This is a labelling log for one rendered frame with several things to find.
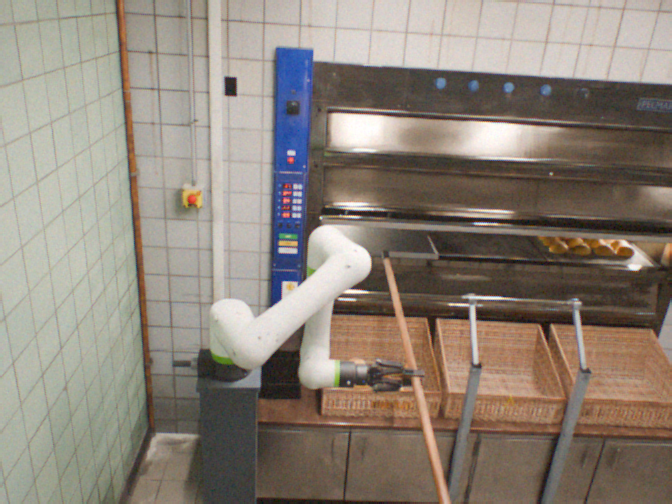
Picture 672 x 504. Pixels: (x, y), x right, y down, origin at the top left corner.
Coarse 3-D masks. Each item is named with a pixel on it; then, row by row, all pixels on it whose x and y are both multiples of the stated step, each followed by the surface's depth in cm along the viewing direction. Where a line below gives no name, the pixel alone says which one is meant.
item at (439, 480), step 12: (384, 264) 284; (396, 288) 262; (396, 300) 252; (396, 312) 244; (408, 348) 219; (408, 360) 213; (420, 384) 200; (420, 396) 194; (420, 408) 189; (420, 420) 186; (432, 432) 180; (432, 444) 175; (432, 456) 171; (432, 468) 167; (444, 480) 163; (444, 492) 158
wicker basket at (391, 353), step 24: (336, 336) 308; (360, 336) 309; (384, 336) 310; (408, 336) 310; (384, 360) 312; (432, 360) 289; (432, 384) 287; (336, 408) 273; (360, 408) 274; (384, 408) 275; (408, 408) 276; (432, 408) 276
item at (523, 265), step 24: (408, 264) 300; (432, 264) 300; (456, 264) 300; (480, 264) 300; (504, 264) 301; (528, 264) 301; (552, 264) 303; (576, 264) 305; (600, 264) 307; (624, 264) 309
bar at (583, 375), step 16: (528, 304) 268; (544, 304) 268; (560, 304) 268; (576, 304) 267; (576, 320) 267; (576, 336) 265; (480, 368) 254; (576, 384) 261; (464, 400) 264; (576, 400) 262; (464, 416) 264; (576, 416) 266; (464, 432) 268; (464, 448) 272; (560, 448) 274; (560, 464) 277; (544, 496) 288
